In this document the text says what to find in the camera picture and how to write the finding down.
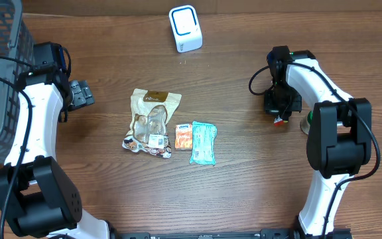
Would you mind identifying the red candy stick packet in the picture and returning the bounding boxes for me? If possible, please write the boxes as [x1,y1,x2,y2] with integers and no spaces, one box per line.
[274,116,284,127]

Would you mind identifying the green lid jar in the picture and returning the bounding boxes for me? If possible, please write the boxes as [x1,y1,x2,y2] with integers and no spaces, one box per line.
[300,111,313,135]

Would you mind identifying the beige snack bag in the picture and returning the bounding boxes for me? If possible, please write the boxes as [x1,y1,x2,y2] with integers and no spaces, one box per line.
[122,88,182,159]

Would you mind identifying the teal tissue packet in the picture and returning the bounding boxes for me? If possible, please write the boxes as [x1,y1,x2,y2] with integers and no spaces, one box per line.
[190,121,218,165]

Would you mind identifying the orange snack packet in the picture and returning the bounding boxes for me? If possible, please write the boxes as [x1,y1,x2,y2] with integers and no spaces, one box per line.
[174,123,192,150]

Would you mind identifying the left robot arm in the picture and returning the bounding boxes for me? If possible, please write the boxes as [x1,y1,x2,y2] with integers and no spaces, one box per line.
[0,42,119,238]

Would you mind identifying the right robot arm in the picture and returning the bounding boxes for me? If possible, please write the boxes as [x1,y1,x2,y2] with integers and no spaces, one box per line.
[264,46,377,238]

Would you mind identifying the white barcode scanner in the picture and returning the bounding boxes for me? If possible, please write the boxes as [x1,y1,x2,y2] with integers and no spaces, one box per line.
[168,5,203,53]

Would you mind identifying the grey plastic mesh basket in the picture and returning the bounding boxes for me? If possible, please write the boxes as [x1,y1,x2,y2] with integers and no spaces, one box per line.
[0,0,35,163]

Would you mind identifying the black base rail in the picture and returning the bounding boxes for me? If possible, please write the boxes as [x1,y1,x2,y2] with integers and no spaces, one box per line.
[114,227,354,239]

